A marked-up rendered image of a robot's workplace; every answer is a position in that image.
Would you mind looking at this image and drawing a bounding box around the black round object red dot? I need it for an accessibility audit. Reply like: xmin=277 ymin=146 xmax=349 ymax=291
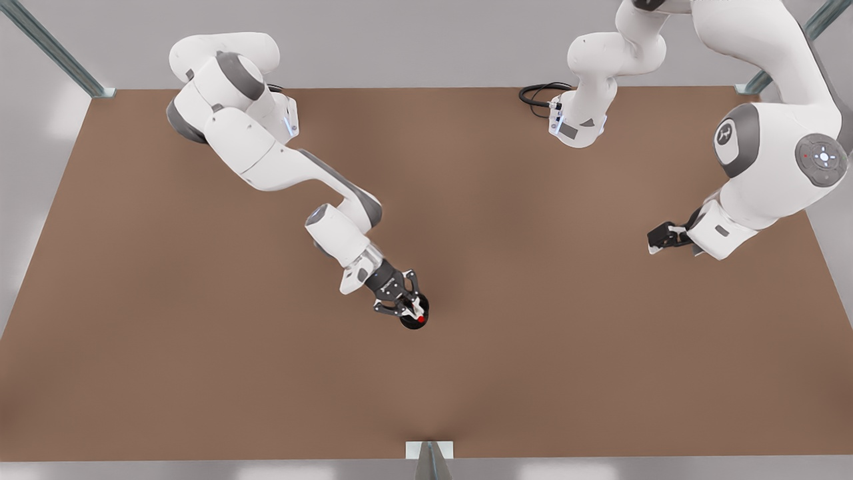
xmin=399 ymin=294 xmax=430 ymax=330

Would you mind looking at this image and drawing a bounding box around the silver frame post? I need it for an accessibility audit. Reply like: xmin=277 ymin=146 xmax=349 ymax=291
xmin=406 ymin=441 xmax=454 ymax=480
xmin=0 ymin=0 xmax=116 ymax=99
xmin=735 ymin=0 xmax=853 ymax=95

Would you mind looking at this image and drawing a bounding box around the black cable loop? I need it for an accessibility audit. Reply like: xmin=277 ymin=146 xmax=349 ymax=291
xmin=519 ymin=83 xmax=575 ymax=119

